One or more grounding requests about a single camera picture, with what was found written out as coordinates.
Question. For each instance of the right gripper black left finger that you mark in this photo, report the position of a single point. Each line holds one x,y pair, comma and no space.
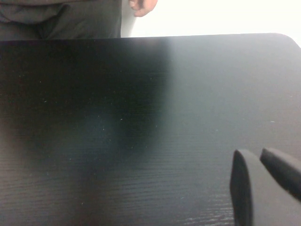
242,188

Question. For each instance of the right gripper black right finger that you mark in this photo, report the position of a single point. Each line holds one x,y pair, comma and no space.
284,171

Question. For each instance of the person's dark trousers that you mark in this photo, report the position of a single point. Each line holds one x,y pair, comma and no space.
89,23

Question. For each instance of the person's dark jacket torso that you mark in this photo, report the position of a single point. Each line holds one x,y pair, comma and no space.
23,9

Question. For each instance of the person's left hand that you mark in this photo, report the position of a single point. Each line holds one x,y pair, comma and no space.
143,7

